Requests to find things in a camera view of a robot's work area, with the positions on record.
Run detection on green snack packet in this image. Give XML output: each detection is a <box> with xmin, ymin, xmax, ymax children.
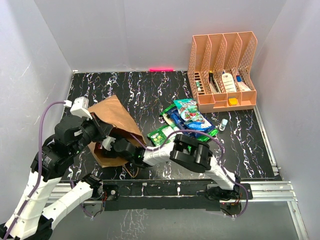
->
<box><xmin>147</xmin><ymin>125</ymin><xmax>177</xmax><ymax>147</ymax></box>

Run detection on pink tape strip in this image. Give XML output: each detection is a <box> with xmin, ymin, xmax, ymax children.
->
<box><xmin>149</xmin><ymin>67</ymin><xmax>174</xmax><ymax>72</ymax></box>

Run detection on small white blue bottle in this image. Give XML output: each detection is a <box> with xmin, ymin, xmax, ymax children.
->
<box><xmin>218</xmin><ymin>119</ymin><xmax>228</xmax><ymax>131</ymax></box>

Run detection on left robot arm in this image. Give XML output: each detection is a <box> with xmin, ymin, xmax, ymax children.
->
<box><xmin>0</xmin><ymin>113</ymin><xmax>113</xmax><ymax>240</ymax></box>

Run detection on small colourful snack packet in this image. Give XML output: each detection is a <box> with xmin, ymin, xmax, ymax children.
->
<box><xmin>173</xmin><ymin>98</ymin><xmax>204</xmax><ymax>125</ymax></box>

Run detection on purple cable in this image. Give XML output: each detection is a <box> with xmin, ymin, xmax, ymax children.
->
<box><xmin>129</xmin><ymin>129</ymin><xmax>250</xmax><ymax>219</ymax></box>
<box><xmin>0</xmin><ymin>99</ymin><xmax>104</xmax><ymax>240</ymax></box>

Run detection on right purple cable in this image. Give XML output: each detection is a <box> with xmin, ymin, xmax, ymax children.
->
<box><xmin>129</xmin><ymin>129</ymin><xmax>250</xmax><ymax>219</ymax></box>

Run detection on aluminium frame rail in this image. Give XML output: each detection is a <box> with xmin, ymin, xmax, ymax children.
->
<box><xmin>37</xmin><ymin>106</ymin><xmax>308</xmax><ymax>240</ymax></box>

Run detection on white blue snack packet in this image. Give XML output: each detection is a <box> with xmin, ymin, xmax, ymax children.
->
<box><xmin>167</xmin><ymin>107</ymin><xmax>218</xmax><ymax>136</ymax></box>

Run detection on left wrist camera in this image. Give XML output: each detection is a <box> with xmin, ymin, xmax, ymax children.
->
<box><xmin>63</xmin><ymin>96</ymin><xmax>92</xmax><ymax>120</ymax></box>

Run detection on white tube blue cap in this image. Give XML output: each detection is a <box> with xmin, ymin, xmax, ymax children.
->
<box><xmin>236</xmin><ymin>75</ymin><xmax>251</xmax><ymax>92</ymax></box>

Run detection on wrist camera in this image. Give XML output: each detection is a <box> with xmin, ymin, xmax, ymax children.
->
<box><xmin>63</xmin><ymin>96</ymin><xmax>92</xmax><ymax>120</ymax></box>
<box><xmin>101</xmin><ymin>136</ymin><xmax>116</xmax><ymax>151</ymax></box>

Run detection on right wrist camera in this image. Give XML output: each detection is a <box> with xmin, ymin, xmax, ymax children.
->
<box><xmin>101</xmin><ymin>136</ymin><xmax>116</xmax><ymax>151</ymax></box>

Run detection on white lotion bottle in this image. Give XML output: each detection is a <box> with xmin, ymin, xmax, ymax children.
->
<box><xmin>221</xmin><ymin>72</ymin><xmax>237</xmax><ymax>93</ymax></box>

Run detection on blue M&M candy packet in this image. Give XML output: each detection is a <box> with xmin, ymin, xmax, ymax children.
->
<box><xmin>185</xmin><ymin>121</ymin><xmax>212</xmax><ymax>132</ymax></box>

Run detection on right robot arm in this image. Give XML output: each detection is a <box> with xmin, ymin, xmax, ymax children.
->
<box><xmin>102</xmin><ymin>134</ymin><xmax>248</xmax><ymax>201</ymax></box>

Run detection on black yellow marker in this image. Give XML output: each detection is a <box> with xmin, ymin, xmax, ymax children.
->
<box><xmin>208</xmin><ymin>70</ymin><xmax>221</xmax><ymax>94</ymax></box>

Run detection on yellow block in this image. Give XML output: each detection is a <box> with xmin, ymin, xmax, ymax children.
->
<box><xmin>228</xmin><ymin>97</ymin><xmax>238</xmax><ymax>106</ymax></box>

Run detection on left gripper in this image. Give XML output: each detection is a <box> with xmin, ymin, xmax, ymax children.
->
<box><xmin>71</xmin><ymin>111</ymin><xmax>114</xmax><ymax>155</ymax></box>

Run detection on green Chuba chips bag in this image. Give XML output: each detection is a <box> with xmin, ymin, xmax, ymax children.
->
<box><xmin>160</xmin><ymin>104</ymin><xmax>218</xmax><ymax>142</ymax></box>

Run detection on blue sea salt vinegar bag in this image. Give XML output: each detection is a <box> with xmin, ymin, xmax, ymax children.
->
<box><xmin>166</xmin><ymin>110</ymin><xmax>186</xmax><ymax>131</ymax></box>

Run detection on green white small bottles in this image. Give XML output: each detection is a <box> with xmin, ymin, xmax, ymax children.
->
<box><xmin>195</xmin><ymin>80</ymin><xmax>204</xmax><ymax>95</ymax></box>

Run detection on orange mesh file organizer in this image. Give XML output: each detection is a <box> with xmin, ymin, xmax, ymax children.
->
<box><xmin>187</xmin><ymin>31</ymin><xmax>258</xmax><ymax>113</ymax></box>

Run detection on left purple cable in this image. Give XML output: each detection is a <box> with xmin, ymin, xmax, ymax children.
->
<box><xmin>0</xmin><ymin>99</ymin><xmax>104</xmax><ymax>240</ymax></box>

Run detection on brown paper bag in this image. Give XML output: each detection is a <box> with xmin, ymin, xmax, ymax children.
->
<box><xmin>88</xmin><ymin>95</ymin><xmax>147</xmax><ymax>168</ymax></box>

